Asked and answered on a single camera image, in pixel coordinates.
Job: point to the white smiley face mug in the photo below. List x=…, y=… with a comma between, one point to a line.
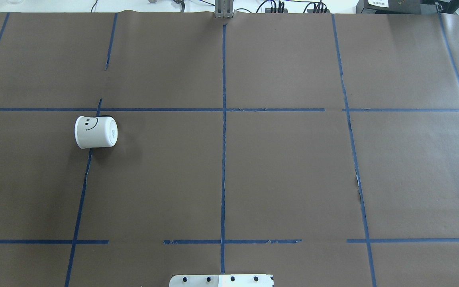
x=95, y=132

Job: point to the aluminium frame post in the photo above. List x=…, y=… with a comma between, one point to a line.
x=223, y=9

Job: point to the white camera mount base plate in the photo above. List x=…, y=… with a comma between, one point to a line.
x=223, y=280

